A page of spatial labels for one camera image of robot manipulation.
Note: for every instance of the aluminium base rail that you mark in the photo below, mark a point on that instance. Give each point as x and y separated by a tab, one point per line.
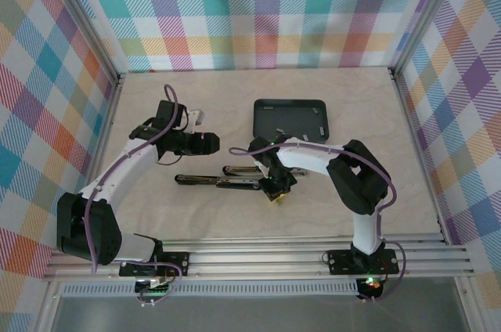
254	265

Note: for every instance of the grey metal panel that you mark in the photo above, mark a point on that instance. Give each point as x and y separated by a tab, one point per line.
254	316

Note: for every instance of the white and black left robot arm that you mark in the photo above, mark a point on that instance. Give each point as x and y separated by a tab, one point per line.
117	167

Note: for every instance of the aluminium frame post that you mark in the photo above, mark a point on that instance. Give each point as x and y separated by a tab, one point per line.
426	15
78	15

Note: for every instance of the dark grey plastic tray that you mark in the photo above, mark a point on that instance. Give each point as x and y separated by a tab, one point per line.
293	120

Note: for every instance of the small circuit board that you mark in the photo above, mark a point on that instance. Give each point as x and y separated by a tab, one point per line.
154	287
370	283

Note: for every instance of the aluminium side rail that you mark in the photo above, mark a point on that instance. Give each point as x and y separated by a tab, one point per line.
415	132
107	120

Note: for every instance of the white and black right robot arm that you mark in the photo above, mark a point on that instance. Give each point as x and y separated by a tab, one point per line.
305	156

